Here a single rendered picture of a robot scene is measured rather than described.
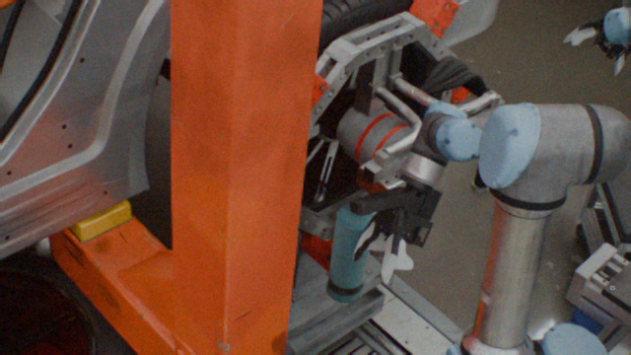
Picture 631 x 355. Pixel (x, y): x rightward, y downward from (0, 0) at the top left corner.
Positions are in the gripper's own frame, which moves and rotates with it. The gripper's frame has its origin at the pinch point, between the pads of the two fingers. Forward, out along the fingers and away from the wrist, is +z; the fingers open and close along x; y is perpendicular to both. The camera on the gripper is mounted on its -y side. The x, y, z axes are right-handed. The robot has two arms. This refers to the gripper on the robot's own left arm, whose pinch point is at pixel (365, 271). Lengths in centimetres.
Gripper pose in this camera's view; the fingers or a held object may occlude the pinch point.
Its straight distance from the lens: 183.3
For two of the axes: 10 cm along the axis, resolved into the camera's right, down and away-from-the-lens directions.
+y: 8.5, 3.6, 3.9
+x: -3.4, -2.0, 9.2
